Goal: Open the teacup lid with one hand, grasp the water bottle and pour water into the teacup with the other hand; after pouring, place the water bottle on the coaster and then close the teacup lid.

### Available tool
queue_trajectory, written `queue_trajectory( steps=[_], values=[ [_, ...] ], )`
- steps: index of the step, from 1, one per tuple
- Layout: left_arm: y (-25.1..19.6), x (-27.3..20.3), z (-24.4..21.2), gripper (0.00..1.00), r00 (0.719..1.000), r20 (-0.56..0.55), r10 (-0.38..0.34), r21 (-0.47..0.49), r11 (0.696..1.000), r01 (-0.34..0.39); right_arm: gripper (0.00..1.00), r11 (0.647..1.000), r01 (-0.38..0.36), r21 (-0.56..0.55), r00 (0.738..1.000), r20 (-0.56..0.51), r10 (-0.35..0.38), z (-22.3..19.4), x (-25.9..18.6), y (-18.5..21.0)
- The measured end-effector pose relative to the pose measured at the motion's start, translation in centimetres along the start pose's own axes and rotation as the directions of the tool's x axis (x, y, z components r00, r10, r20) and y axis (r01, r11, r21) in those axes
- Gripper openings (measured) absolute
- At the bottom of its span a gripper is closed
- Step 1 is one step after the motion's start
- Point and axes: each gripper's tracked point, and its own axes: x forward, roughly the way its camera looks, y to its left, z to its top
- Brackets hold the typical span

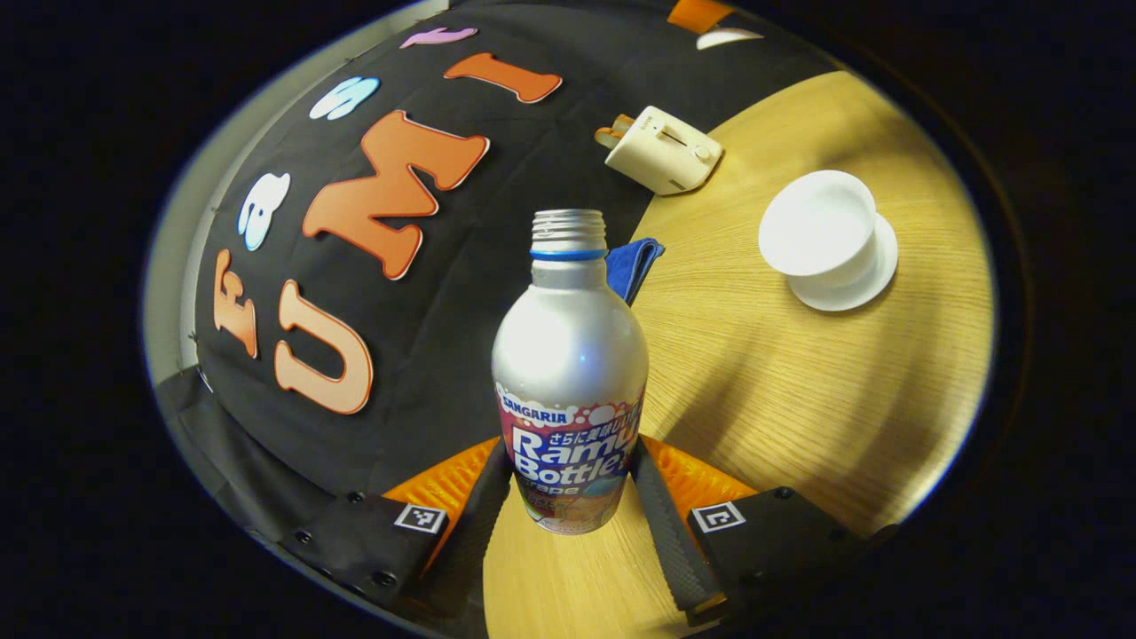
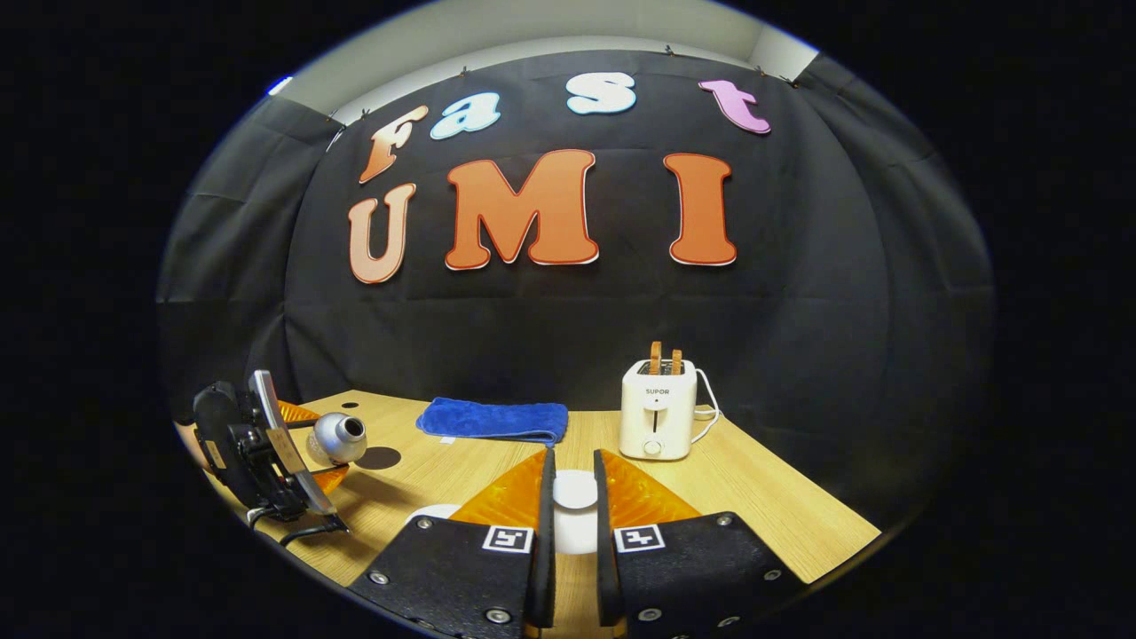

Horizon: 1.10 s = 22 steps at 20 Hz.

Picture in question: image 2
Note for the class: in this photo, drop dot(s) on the silver water bottle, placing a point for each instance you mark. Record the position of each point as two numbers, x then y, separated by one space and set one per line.
335 439

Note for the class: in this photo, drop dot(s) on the blue towel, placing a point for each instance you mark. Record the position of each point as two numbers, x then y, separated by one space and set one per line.
493 419

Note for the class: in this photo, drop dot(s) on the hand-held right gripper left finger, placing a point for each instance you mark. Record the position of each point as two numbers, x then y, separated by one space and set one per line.
543 550

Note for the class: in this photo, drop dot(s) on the white toaster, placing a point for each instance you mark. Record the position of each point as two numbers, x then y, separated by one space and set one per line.
655 417

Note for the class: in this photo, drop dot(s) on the ceiling light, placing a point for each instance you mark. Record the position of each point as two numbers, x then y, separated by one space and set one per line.
279 85

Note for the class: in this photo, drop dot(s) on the black backdrop cloth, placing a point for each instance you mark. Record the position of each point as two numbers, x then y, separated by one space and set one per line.
577 328

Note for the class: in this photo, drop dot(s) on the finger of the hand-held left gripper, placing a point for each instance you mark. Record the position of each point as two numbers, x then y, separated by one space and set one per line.
330 479
297 413

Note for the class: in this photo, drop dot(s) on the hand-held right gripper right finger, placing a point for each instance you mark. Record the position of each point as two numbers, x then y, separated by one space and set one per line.
606 550

